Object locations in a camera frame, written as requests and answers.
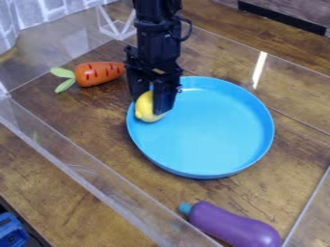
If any yellow toy lemon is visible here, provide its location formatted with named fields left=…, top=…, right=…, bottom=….
left=136, top=91, right=166, bottom=123

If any blue device corner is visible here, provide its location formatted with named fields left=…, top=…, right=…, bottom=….
left=0, top=212, right=30, bottom=247

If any dark wooden shelf edge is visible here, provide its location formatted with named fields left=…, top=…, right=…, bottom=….
left=238, top=0, right=330, bottom=38

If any purple toy eggplant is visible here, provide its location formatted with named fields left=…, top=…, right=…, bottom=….
left=180, top=201, right=281, bottom=247

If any blue round plastic tray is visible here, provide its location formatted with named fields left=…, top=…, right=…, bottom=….
left=128, top=76, right=276, bottom=179

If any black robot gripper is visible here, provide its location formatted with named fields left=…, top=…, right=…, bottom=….
left=126, top=0, right=185, bottom=115

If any white patterned curtain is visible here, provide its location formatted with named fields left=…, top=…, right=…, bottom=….
left=0, top=0, right=118, bottom=54

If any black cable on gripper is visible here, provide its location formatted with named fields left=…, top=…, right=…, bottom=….
left=169, top=14, right=196, bottom=42

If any orange toy carrot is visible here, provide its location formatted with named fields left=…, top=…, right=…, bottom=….
left=51, top=62, right=128, bottom=94

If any clear acrylic enclosure wall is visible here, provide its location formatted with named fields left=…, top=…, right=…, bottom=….
left=0, top=0, right=330, bottom=247

